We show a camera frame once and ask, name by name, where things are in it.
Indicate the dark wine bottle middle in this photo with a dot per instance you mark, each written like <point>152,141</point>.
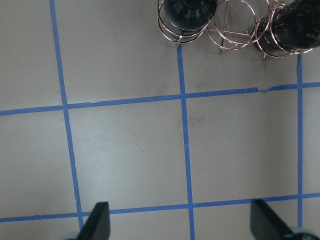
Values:
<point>190,15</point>

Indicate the copper wire bottle basket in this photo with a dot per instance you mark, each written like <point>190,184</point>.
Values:
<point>236,24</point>

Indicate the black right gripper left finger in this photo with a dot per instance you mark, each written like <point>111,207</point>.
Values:
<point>97,226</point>

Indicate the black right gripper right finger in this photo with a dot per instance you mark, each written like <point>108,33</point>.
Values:
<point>265,224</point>

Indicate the dark wine bottle outer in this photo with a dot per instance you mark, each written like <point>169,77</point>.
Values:
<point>295,27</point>

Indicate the dark wine bottle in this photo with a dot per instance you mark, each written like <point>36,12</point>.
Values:
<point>190,15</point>
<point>295,27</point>

